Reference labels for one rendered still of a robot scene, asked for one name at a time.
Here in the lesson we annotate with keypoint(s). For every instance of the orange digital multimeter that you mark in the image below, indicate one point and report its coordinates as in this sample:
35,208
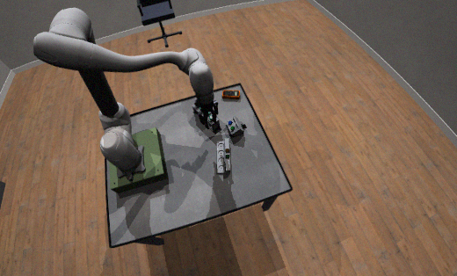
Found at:
231,94

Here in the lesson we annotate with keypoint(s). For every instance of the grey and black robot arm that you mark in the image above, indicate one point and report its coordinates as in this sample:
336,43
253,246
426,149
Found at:
68,45

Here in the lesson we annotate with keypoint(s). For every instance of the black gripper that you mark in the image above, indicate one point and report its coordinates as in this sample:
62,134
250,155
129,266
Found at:
205,109

